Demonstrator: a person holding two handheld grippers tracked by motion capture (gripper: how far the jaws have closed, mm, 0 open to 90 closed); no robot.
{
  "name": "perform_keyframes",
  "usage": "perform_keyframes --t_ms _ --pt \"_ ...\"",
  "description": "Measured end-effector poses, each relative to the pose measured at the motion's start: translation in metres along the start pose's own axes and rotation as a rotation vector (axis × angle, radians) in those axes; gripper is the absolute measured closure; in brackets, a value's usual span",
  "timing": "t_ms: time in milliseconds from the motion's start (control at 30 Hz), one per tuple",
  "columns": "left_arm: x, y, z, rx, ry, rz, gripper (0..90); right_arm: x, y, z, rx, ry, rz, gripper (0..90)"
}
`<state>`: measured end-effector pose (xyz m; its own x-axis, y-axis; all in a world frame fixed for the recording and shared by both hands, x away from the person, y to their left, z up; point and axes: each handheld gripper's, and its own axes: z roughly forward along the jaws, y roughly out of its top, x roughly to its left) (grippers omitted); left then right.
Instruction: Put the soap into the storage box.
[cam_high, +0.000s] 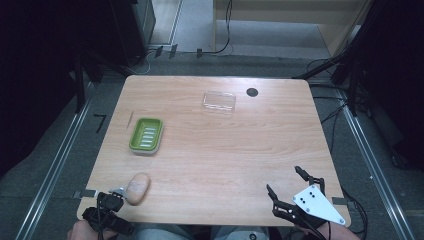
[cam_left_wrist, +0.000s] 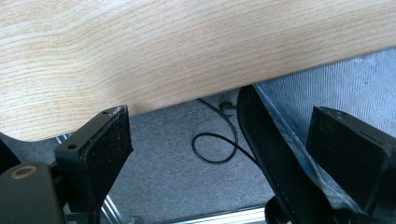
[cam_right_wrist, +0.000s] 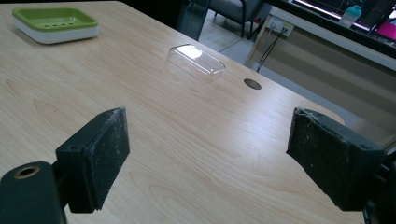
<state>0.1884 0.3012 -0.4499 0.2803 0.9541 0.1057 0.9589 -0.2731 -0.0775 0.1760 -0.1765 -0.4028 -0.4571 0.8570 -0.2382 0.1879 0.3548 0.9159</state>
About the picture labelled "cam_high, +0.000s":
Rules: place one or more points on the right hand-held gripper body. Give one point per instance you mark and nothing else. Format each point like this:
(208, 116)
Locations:
(315, 205)

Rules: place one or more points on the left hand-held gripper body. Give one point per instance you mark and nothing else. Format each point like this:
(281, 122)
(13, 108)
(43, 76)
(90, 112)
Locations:
(111, 201)

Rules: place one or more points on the beige oval bread roll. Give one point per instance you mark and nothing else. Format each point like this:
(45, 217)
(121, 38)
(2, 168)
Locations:
(137, 188)

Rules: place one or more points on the person's right hand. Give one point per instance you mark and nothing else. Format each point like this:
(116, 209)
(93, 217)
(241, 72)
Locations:
(340, 233)

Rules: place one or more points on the person's left hand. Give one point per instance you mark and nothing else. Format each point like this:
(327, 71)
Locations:
(80, 231)

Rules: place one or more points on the grey tape strip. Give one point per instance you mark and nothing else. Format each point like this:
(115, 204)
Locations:
(86, 193)
(340, 200)

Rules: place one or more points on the green soap dish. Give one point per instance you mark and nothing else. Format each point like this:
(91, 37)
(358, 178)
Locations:
(146, 136)

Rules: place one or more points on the black tape mark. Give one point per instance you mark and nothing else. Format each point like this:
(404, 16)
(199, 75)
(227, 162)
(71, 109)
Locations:
(100, 121)

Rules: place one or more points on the person's legs in jeans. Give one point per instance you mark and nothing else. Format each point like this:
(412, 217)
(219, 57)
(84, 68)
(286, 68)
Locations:
(186, 233)

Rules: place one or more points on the thin wooden stick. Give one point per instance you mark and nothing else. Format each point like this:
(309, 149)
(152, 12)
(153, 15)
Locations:
(130, 119)

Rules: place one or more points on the black table grommet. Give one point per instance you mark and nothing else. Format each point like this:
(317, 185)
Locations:
(252, 92)

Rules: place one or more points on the clear plastic container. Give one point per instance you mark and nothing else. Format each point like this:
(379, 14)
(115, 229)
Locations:
(219, 101)

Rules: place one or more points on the black metal stand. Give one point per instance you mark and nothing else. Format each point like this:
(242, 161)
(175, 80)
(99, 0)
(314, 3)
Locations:
(350, 66)
(79, 83)

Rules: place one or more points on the dark curtain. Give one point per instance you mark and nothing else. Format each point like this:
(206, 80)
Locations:
(36, 73)
(396, 83)

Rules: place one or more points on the wooden shelf unit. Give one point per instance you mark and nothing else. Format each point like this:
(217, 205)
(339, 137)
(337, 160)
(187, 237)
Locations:
(286, 13)

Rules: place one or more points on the black cabinet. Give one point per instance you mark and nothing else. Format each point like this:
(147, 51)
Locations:
(133, 30)

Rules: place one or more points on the metal floor rail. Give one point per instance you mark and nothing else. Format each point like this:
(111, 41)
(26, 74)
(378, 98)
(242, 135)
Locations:
(55, 166)
(373, 166)

